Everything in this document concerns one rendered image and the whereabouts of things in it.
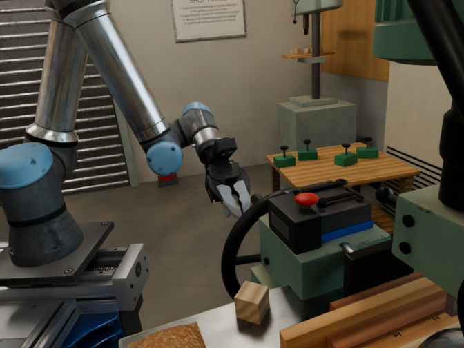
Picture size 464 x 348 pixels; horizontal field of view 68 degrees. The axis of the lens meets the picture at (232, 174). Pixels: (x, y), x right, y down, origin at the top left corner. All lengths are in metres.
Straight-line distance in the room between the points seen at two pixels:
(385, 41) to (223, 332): 0.35
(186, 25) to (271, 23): 0.77
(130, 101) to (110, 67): 0.07
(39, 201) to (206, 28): 2.67
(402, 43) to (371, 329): 0.27
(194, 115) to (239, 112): 2.53
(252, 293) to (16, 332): 0.54
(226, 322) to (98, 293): 0.44
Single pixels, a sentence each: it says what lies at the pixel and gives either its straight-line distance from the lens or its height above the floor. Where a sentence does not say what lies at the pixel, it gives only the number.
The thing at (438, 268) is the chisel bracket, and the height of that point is 1.02.
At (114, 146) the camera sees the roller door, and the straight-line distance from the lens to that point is 3.33.
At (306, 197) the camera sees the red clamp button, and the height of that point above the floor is 1.02.
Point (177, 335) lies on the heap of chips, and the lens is 0.42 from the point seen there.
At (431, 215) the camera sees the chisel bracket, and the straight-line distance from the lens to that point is 0.35.
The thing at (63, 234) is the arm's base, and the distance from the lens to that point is 0.84.
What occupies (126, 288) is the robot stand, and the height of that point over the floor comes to 0.74.
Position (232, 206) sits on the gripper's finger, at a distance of 0.70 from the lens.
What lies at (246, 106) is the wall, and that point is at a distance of 3.40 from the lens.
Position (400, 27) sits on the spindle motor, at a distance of 0.27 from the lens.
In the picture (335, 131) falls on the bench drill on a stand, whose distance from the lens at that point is 2.71.
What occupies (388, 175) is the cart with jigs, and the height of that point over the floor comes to 0.53.
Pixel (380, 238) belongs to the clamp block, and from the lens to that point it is 0.51.
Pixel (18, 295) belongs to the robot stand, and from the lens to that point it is 0.93.
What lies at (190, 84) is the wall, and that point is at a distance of 3.27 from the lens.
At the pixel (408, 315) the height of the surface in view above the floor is 0.95.
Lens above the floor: 1.22
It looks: 21 degrees down
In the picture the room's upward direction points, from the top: 5 degrees counter-clockwise
